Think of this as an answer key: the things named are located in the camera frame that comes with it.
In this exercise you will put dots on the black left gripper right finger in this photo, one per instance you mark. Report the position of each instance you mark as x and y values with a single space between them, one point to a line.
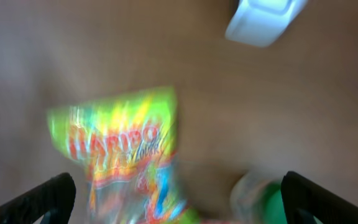
306 202

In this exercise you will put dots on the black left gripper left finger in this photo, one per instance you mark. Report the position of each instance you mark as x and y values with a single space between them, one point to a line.
52 202

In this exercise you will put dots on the green lid jar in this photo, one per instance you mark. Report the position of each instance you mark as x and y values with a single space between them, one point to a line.
257 198

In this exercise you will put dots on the Haribo gummy candy bag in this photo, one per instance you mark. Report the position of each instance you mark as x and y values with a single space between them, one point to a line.
127 147

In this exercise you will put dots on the white barcode scanner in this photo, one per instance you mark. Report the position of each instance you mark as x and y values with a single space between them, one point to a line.
261 22

